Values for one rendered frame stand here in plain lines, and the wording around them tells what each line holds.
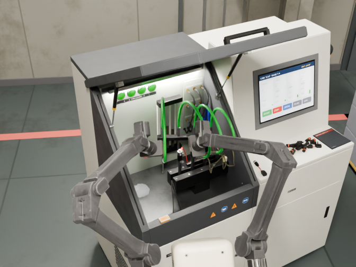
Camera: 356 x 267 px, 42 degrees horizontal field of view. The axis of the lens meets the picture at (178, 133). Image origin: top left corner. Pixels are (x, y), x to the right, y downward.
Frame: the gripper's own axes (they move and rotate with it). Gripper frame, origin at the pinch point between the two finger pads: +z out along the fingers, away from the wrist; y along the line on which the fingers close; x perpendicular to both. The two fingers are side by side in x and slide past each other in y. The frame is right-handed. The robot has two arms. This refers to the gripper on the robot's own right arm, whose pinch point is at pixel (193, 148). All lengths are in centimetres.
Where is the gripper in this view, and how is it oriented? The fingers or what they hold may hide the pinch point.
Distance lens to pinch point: 225.2
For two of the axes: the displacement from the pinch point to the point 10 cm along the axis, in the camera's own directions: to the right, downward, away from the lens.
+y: -1.6, -9.8, 1.5
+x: -9.7, 1.3, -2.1
